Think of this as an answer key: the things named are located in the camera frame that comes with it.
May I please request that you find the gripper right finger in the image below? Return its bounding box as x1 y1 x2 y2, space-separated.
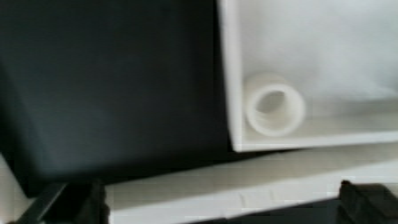
336 180 398 224

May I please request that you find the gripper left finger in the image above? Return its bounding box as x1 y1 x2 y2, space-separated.
13 181 110 224

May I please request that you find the white square table top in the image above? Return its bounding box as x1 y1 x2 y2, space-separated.
217 0 398 152

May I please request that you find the white U-shaped obstacle fence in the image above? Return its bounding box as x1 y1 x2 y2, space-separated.
0 143 398 224

